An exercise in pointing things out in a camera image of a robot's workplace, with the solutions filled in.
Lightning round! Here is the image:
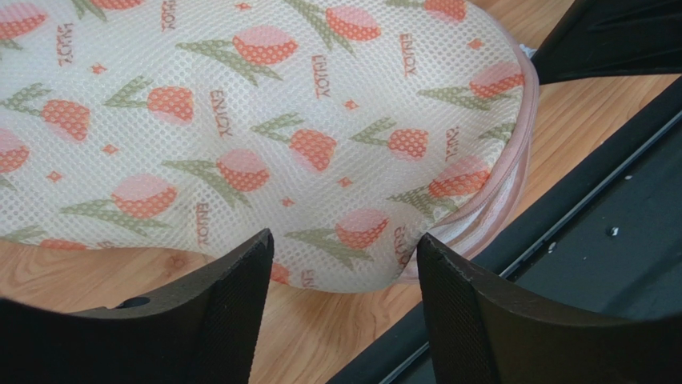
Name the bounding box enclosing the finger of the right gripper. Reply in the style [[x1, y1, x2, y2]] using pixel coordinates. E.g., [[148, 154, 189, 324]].
[[532, 0, 681, 85]]

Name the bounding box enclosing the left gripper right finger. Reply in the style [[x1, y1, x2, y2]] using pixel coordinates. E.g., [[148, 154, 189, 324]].
[[417, 235, 681, 383]]

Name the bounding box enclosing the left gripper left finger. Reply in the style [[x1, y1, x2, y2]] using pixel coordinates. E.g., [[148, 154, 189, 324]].
[[1, 230, 274, 383]]

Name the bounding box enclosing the floral mesh laundry bag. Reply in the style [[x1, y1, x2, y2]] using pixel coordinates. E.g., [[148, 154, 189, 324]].
[[1, 1, 539, 293]]

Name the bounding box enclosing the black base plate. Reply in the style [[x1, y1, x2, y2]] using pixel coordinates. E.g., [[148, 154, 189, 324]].
[[332, 81, 681, 383]]

